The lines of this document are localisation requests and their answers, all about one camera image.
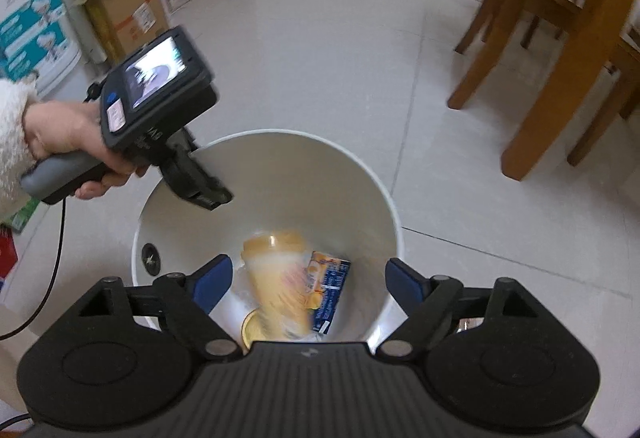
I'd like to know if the orange milk tea cup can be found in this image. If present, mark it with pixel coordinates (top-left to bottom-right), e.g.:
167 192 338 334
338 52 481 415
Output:
241 230 311 340

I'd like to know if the white plastic trash bin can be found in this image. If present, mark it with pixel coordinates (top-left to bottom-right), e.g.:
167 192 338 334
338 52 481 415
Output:
130 129 405 347

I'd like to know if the yellow cup lid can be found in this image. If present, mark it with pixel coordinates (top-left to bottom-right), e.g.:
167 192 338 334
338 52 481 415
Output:
241 308 268 351

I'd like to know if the white fleece sleeve forearm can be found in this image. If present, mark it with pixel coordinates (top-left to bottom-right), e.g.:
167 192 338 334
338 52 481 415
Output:
0 79 37 221

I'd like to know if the person left hand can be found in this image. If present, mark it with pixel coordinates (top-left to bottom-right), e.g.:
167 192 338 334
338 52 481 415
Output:
23 100 148 200

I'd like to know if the brown cardboard box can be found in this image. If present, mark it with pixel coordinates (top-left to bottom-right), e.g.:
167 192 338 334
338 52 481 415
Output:
84 0 169 64

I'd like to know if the white teal printed box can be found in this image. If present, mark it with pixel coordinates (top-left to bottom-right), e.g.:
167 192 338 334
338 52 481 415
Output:
1 0 81 96

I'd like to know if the wooden chair right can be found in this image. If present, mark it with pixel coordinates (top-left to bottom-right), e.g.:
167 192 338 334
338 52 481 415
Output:
567 0 639 166

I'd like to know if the wooden table leg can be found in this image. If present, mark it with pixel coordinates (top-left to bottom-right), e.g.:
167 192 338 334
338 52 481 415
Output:
501 0 634 180

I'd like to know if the black power adapter cable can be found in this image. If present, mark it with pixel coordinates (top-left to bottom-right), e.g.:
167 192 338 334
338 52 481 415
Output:
0 197 68 342

